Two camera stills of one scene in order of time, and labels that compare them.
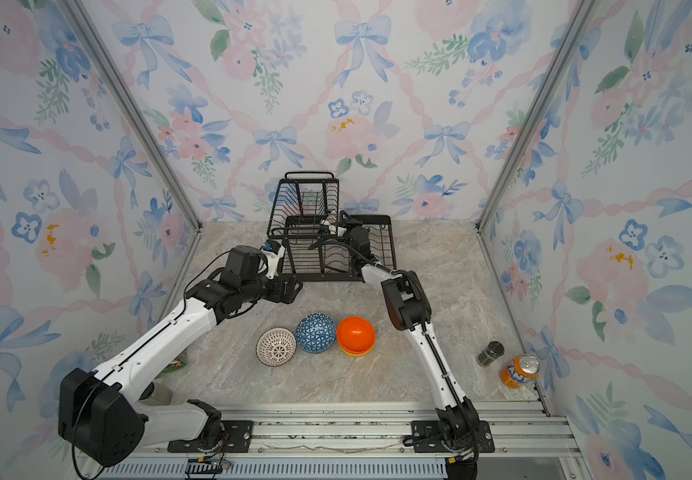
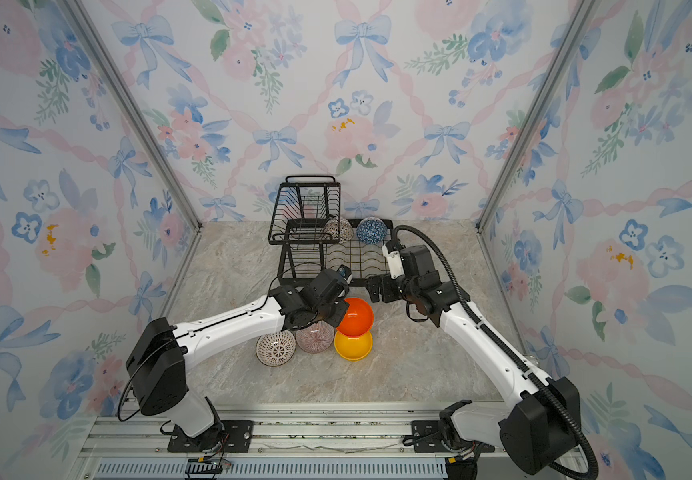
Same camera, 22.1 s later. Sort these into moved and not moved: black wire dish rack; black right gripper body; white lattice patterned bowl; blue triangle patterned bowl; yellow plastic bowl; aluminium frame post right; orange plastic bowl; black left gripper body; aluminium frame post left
Moved: blue triangle patterned bowl; orange plastic bowl; black left gripper body; black right gripper body
Not moved: yellow plastic bowl; aluminium frame post left; aluminium frame post right; white lattice patterned bowl; black wire dish rack
